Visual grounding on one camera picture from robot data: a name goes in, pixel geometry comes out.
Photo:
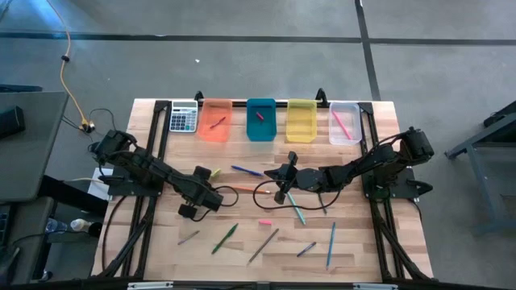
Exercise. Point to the pink rectangular eraser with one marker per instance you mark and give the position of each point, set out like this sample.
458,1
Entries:
265,222

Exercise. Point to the black right table frame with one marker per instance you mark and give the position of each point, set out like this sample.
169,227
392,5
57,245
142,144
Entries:
366,106

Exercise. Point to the purple crayon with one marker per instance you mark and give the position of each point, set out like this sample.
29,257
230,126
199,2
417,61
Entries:
306,249

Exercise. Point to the white bottle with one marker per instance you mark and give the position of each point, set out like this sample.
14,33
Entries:
80,224

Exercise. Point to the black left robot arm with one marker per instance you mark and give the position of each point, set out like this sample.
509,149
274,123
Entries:
149,167

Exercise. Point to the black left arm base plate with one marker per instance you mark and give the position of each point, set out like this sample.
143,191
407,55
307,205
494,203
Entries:
121,189

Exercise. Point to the teal plastic bin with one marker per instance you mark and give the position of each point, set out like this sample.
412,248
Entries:
262,131

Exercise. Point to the black box speaker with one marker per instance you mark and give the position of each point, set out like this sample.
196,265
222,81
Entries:
11,123

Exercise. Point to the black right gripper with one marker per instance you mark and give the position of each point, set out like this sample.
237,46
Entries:
292,179

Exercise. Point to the yellow plastic bin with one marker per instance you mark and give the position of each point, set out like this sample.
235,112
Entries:
301,121

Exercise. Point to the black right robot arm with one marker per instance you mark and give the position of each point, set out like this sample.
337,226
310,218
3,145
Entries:
363,165

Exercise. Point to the grey desk calculator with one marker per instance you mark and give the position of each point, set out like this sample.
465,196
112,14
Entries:
183,121

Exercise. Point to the clear plastic bin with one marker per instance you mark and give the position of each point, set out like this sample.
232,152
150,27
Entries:
354,117

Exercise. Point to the dark blue pen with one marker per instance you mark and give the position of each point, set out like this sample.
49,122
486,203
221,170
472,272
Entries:
246,171

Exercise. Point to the grey metal cart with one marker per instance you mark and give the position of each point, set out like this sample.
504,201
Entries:
479,193

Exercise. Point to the white paper sheet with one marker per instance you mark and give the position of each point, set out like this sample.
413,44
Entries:
101,193

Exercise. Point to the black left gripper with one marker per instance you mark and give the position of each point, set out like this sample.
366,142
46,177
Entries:
193,191

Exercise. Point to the black left table frame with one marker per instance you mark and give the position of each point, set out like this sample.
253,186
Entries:
160,105

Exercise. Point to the dark red eraser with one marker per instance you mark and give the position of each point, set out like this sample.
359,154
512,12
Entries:
260,116

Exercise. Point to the pink pencil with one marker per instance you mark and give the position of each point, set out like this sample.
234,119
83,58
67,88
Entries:
342,125

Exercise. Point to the orange plastic bin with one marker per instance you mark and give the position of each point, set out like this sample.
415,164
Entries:
209,135

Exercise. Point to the teal pen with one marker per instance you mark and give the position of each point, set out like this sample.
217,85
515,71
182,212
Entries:
297,209

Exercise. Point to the dark green pen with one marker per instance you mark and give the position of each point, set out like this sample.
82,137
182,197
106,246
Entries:
322,204

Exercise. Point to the black back frame rail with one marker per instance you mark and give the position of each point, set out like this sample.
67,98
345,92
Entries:
241,104

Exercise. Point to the orange pencil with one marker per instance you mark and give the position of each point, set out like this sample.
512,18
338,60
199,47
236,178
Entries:
254,189

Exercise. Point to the grey crayon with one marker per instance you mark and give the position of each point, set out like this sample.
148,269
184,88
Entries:
188,237

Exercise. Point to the black pencil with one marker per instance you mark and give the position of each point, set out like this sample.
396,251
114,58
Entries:
263,246

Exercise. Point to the black table frame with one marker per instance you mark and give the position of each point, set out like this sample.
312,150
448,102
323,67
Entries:
160,105
366,106

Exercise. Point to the red crayon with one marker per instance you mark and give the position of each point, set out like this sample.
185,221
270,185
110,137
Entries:
217,123

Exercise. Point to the grey side desk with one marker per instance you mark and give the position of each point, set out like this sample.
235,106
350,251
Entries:
36,161

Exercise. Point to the yellow-green eraser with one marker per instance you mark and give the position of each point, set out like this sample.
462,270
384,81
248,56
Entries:
216,173

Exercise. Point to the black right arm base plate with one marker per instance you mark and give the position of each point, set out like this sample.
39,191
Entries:
407,181

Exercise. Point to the silver bracket plate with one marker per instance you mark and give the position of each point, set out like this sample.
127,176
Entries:
150,285
375,287

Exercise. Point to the light blue pencil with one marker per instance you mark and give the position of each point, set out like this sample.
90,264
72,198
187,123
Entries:
330,245

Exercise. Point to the clear water bottle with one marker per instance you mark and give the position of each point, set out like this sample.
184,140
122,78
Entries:
56,226

